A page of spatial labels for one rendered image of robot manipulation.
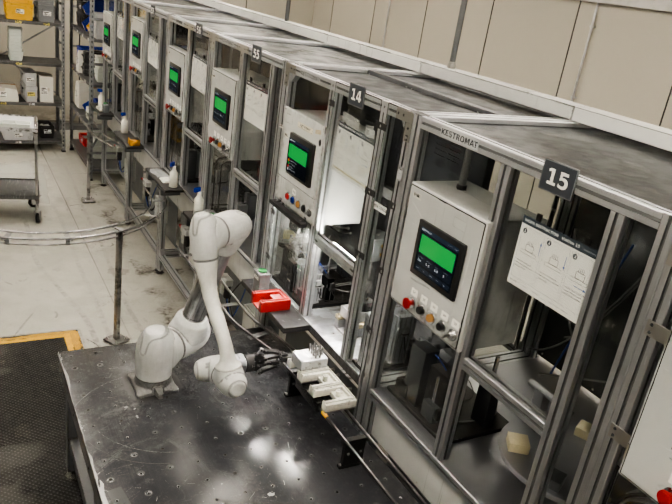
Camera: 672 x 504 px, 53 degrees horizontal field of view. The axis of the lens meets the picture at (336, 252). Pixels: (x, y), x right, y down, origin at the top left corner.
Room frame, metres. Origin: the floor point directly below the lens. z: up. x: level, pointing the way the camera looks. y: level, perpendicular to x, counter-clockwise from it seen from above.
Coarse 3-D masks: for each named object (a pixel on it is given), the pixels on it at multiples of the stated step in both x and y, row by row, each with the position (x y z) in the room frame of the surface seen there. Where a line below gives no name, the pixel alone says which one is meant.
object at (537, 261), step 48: (432, 144) 2.34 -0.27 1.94; (480, 192) 2.10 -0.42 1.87; (528, 192) 1.93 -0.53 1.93; (528, 240) 1.88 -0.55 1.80; (576, 240) 1.75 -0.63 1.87; (624, 240) 1.64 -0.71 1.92; (528, 288) 1.84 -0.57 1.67; (576, 288) 1.71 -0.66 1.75; (624, 288) 1.60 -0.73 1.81; (432, 336) 2.16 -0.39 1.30; (480, 336) 1.97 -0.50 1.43; (528, 336) 1.81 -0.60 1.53; (384, 384) 2.34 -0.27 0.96; (432, 384) 2.11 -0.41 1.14; (528, 384) 1.77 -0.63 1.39; (432, 432) 2.07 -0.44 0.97; (576, 432) 1.60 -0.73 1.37
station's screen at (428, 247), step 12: (420, 240) 2.22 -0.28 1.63; (432, 240) 2.17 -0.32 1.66; (444, 240) 2.12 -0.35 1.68; (420, 252) 2.21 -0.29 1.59; (432, 252) 2.16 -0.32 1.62; (444, 252) 2.11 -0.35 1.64; (456, 252) 2.06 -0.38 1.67; (420, 264) 2.20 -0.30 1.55; (432, 264) 2.15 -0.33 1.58; (444, 264) 2.10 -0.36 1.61; (432, 276) 2.13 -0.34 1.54; (444, 276) 2.08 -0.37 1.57; (444, 288) 2.07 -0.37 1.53
